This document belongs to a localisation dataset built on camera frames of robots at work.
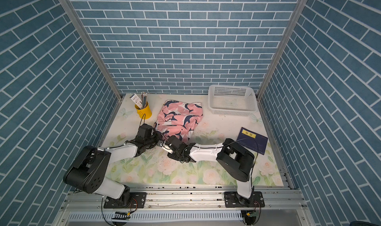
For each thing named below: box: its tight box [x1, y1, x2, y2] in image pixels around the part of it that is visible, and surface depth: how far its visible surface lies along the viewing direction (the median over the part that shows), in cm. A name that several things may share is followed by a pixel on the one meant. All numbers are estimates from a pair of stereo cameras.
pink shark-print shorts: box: [154, 100, 204, 143], surface depth 106 cm
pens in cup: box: [140, 91, 148, 110], surface depth 101 cm
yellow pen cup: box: [134, 101, 153, 120], surface depth 103 cm
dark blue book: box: [236, 126, 269, 156], surface depth 101 cm
